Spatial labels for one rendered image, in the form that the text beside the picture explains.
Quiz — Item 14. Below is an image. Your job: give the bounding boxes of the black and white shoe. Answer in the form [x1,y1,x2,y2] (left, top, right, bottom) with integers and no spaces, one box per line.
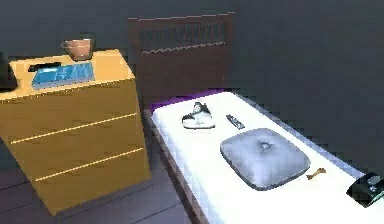
[181,101,217,130]

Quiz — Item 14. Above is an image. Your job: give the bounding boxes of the grey remote control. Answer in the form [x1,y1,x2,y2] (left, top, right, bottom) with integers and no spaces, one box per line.
[225,113,246,131]

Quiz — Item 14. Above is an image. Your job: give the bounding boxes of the grey square pillow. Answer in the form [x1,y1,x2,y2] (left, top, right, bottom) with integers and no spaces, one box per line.
[219,127,312,192]

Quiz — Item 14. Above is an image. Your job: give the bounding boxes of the brown wooden bed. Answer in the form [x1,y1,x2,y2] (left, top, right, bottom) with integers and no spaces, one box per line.
[128,12,384,224]

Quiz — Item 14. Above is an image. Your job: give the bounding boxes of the yellow chest of drawers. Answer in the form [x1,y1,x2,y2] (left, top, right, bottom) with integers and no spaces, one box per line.
[0,48,153,217]

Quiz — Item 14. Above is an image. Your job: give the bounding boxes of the brown bowl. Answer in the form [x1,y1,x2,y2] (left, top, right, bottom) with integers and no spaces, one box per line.
[60,38,95,62]

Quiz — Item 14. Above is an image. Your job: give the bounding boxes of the blue book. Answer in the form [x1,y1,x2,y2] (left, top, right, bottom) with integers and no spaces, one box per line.
[31,62,96,90]

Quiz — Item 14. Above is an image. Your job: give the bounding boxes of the small brown bone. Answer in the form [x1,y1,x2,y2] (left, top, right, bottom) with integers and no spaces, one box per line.
[305,167,327,181]

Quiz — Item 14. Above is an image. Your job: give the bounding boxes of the black flat object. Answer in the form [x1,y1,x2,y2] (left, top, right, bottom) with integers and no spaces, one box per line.
[27,61,62,73]

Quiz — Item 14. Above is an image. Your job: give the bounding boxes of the black lamp base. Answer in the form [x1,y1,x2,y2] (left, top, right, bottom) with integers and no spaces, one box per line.
[0,52,19,93]

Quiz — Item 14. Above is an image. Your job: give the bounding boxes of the black box with dial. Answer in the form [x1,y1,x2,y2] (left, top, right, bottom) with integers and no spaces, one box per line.
[345,171,384,209]

